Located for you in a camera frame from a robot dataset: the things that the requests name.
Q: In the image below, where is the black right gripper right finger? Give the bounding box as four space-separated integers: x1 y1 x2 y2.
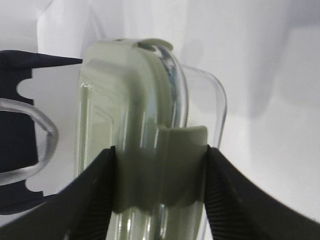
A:
204 147 320 240

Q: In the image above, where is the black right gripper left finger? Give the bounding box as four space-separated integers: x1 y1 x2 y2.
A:
0 147 116 240

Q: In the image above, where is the navy blue lunch bag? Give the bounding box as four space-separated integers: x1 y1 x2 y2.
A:
0 50 82 216

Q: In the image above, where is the glass container green lid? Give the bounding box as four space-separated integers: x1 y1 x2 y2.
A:
75 38 227 240

